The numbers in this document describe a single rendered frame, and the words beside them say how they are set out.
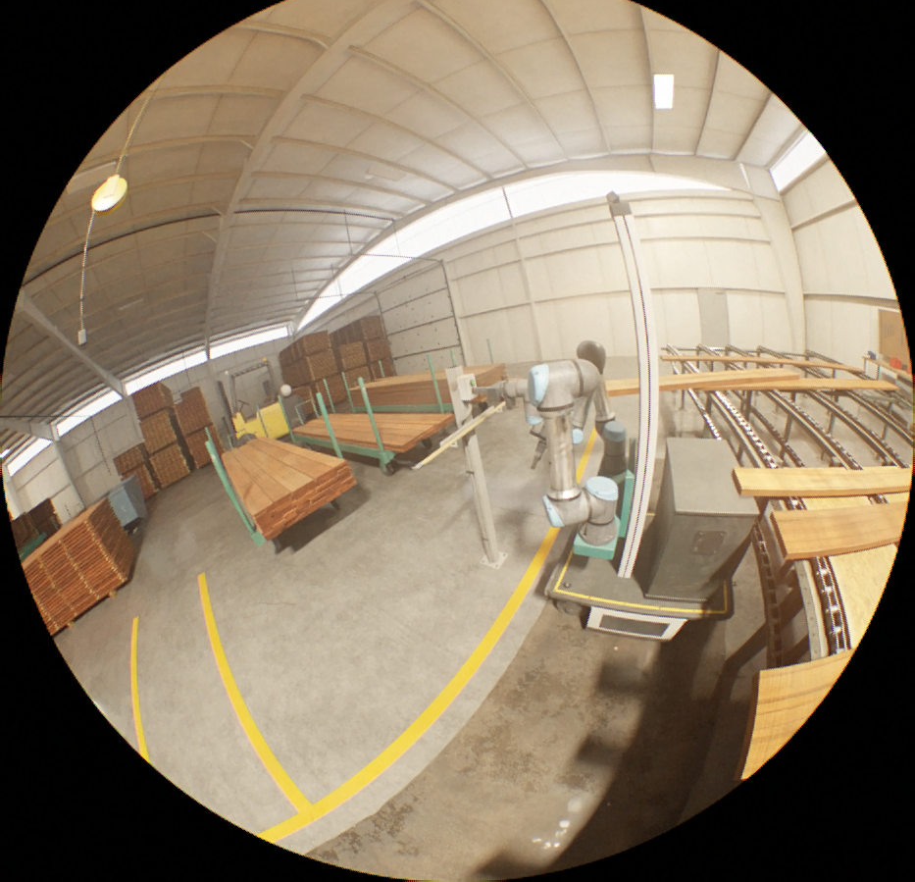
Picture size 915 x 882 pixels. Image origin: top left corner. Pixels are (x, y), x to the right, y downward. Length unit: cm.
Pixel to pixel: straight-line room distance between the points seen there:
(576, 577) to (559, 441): 79
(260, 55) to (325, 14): 119
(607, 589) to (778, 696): 96
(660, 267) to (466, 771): 1006
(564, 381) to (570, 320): 881
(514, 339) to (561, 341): 178
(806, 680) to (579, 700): 101
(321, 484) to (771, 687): 261
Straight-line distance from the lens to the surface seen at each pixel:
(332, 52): 571
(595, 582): 139
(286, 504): 231
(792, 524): 108
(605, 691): 151
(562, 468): 85
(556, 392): 77
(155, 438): 994
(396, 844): 162
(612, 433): 137
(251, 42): 622
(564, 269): 967
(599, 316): 940
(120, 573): 500
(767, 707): 73
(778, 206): 1176
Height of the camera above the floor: 146
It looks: 18 degrees down
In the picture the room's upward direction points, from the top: 13 degrees counter-clockwise
